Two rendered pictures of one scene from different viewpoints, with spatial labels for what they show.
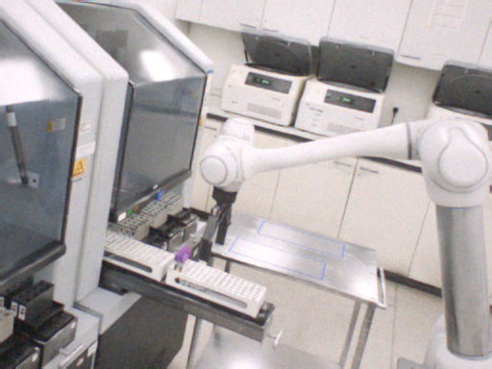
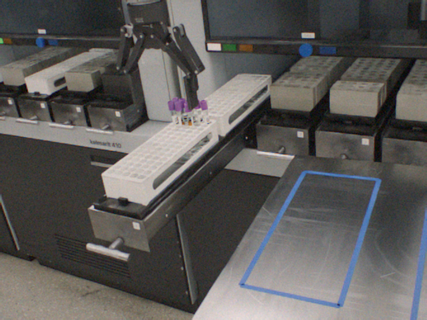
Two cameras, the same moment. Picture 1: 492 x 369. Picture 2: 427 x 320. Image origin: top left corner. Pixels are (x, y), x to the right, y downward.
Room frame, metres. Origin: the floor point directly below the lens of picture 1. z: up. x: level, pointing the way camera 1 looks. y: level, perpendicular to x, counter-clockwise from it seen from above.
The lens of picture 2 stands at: (1.80, -1.03, 1.31)
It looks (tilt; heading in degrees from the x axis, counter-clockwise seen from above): 27 degrees down; 104
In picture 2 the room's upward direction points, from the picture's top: 7 degrees counter-clockwise
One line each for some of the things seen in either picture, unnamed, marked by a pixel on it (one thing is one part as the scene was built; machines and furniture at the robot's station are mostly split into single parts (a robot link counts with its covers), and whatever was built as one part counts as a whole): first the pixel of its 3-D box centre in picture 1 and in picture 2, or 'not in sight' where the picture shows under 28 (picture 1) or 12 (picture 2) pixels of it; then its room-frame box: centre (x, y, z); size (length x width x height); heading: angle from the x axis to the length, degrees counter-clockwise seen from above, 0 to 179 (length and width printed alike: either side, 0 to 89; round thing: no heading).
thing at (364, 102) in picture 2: (159, 217); (354, 101); (1.88, 0.13, 0.85); 0.12 x 0.02 x 0.06; 161
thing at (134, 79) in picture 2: (206, 250); (136, 87); (1.42, -0.05, 0.98); 0.03 x 0.01 x 0.07; 72
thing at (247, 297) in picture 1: (215, 286); (166, 158); (1.47, -0.10, 0.83); 0.30 x 0.10 x 0.06; 72
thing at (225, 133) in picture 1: (234, 145); not in sight; (1.47, -0.08, 1.29); 0.13 x 0.11 x 0.16; 167
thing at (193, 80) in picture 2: not in sight; (197, 79); (1.56, -0.10, 1.00); 0.03 x 0.01 x 0.05; 162
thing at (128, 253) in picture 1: (127, 254); (232, 104); (1.57, 0.20, 0.83); 0.30 x 0.10 x 0.06; 71
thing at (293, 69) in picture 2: not in sight; (311, 79); (1.77, 0.31, 0.85); 0.12 x 0.02 x 0.06; 162
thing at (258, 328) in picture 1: (173, 287); (201, 152); (1.52, 0.03, 0.78); 0.73 x 0.14 x 0.09; 71
